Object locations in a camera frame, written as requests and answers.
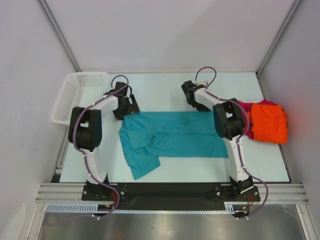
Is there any teal t shirt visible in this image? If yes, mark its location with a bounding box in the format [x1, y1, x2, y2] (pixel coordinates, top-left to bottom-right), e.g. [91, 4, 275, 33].
[119, 111, 228, 180]

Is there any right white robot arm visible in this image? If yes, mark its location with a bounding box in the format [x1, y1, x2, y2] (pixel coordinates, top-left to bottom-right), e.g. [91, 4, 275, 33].
[181, 80, 254, 201]

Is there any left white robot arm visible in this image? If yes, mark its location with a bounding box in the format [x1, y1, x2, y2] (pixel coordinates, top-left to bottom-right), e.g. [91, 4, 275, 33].
[68, 82, 140, 200]

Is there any white plastic basket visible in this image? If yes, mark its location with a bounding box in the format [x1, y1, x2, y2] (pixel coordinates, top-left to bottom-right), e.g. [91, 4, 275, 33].
[50, 71, 110, 126]

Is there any magenta folded t shirt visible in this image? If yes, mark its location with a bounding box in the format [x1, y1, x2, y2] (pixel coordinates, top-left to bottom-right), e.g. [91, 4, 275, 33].
[238, 99, 276, 140]

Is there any orange folded t shirt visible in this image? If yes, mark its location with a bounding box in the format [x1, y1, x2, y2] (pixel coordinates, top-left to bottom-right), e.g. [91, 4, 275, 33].
[246, 103, 289, 144]

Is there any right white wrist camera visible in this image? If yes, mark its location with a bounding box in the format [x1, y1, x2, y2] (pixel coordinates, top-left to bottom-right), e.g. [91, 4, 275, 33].
[197, 81, 208, 87]

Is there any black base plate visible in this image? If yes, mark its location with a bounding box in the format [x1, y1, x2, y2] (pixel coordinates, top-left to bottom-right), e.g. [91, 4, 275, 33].
[81, 182, 261, 211]

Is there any aluminium frame rail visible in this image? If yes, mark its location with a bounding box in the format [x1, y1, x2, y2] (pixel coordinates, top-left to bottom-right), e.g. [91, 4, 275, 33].
[35, 183, 309, 204]

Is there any white slotted cable duct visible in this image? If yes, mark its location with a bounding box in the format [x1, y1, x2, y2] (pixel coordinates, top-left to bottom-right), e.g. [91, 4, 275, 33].
[46, 203, 249, 215]

